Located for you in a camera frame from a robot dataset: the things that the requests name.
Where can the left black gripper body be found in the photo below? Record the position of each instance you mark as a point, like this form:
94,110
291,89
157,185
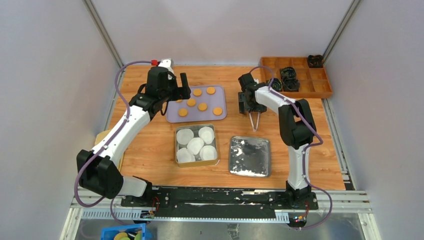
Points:
172,92

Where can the metal tongs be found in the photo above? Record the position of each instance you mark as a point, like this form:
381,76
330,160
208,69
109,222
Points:
254,123

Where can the lavender tray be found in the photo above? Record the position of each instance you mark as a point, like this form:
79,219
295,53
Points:
206,103

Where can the silver tin lid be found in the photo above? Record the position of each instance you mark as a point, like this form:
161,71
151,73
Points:
249,157

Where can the white paper cupcake liner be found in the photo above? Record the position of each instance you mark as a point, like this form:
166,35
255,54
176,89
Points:
207,134
184,136
195,145
183,156
208,153

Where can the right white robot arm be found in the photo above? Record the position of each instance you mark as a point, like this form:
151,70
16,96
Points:
297,128

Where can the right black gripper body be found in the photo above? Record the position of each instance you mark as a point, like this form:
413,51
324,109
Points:
250,106

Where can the wooden compartment organizer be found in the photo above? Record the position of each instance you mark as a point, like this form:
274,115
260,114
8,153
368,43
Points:
314,82

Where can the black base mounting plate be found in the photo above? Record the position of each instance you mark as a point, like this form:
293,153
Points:
220,203

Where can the orange cookie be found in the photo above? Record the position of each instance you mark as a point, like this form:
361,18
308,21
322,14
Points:
197,92
202,107
211,90
191,102
183,112
217,111

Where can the blue plastic bin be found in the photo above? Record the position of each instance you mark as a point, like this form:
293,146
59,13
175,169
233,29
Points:
126,232

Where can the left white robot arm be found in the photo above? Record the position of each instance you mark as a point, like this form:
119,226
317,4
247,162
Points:
98,167

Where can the gold cookie tin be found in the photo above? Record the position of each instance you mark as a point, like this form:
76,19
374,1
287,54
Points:
198,162

